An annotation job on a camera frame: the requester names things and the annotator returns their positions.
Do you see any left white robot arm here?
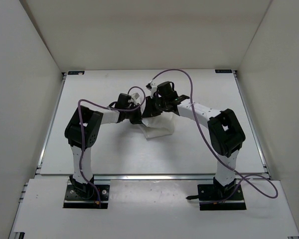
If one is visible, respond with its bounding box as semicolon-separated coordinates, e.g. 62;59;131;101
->
64;93;145;198

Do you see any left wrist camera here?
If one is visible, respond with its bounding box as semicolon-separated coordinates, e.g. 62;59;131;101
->
131;93;142;105

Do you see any purple cable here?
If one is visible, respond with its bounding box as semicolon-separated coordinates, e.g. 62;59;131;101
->
151;69;279;205
78;86;143;207

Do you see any left blue table label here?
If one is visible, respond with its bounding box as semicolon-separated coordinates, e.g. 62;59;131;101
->
67;71;85;75

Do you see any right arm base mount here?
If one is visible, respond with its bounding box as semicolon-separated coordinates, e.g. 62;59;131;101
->
186;178;247;211

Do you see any white pleated skirt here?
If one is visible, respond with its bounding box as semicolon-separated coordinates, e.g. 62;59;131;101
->
138;96;176;140

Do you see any right blue table label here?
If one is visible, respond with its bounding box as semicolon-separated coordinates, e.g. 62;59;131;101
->
215;69;232;74

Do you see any blue table label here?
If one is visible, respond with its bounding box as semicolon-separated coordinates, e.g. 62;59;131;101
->
67;71;85;75
215;69;232;74

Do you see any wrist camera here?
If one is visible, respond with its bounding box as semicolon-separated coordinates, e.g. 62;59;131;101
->
146;80;157;99
131;93;142;105

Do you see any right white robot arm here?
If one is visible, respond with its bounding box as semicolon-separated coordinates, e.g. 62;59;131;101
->
143;81;246;200

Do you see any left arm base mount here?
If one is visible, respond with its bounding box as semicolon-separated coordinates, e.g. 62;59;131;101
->
63;175;110;209

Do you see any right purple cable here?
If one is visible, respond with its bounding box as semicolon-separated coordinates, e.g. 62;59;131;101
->
151;69;279;205

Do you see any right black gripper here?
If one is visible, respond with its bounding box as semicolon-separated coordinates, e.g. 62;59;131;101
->
142;96;168;119

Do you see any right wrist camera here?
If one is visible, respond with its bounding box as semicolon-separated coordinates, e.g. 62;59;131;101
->
146;80;157;99

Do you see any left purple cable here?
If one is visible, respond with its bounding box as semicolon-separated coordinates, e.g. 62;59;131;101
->
78;86;143;207

